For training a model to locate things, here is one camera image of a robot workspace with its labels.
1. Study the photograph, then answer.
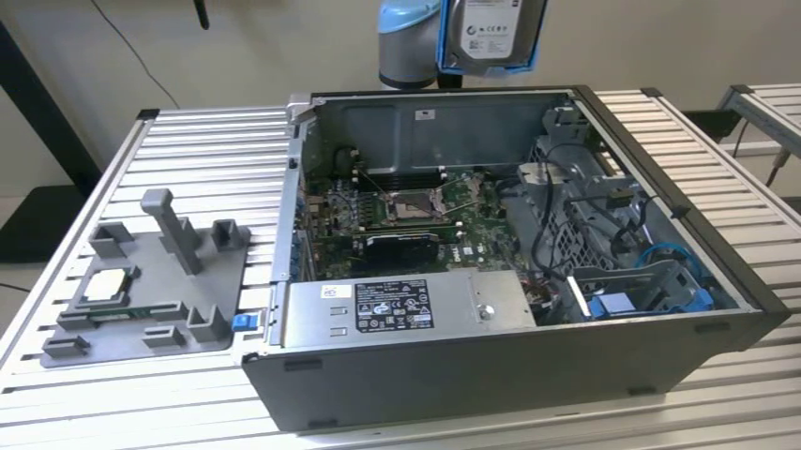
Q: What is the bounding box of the hard disk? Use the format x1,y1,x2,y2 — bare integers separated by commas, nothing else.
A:
435,0,551,77

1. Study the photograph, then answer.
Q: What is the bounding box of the grey metal disk bay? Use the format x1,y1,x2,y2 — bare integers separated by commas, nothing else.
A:
563,257,721,324

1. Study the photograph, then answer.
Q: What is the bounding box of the expansion slot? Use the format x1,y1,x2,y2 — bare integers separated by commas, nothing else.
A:
364,225,459,236

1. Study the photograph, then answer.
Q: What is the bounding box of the CPU socket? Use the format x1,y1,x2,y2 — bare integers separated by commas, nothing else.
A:
383,188,443,225

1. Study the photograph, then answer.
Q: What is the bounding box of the black graphics card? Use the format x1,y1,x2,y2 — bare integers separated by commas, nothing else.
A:
352,233,440,277

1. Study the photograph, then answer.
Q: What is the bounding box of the metal socket cover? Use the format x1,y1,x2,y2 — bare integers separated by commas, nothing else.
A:
432,179,490,212

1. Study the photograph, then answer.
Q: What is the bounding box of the black RAM slot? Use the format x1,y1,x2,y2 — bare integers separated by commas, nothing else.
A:
361,166,442,187

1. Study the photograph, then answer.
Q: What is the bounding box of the green motherboard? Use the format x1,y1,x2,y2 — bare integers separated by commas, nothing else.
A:
303,149,534,278

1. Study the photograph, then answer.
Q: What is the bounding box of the silver power supply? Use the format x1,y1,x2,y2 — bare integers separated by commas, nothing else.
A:
277,270,539,351

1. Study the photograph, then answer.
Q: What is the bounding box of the dark grey PC case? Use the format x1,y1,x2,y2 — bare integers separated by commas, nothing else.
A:
240,83,791,433

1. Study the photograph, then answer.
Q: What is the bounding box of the grey parts rack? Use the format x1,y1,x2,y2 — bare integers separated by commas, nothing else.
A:
36,187,253,371

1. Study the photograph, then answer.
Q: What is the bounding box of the silver CPU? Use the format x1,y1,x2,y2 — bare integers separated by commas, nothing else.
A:
81,269,133,302

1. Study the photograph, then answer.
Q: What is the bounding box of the black box behind table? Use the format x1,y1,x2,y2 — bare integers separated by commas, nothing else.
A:
679,109,741,144

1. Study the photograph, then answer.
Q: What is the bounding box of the black floor mat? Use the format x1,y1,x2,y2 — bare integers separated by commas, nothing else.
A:
0,186,88,263

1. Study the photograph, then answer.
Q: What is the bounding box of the metal slat side table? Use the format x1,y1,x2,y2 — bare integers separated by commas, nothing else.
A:
717,83,801,157

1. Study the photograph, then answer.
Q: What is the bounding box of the thin wire locking lever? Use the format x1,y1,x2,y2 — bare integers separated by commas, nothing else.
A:
357,169,389,194

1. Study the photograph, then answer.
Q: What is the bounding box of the long black wire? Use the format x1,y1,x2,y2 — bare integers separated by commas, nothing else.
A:
538,157,631,282

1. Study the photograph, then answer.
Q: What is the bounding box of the short black wire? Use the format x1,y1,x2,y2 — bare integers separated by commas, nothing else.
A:
566,194,650,257

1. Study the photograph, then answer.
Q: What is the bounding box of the blue wire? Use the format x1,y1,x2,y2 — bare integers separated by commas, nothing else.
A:
635,242,692,272

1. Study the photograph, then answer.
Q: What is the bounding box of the thin wall cable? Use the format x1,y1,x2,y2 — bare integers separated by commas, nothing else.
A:
102,0,180,110

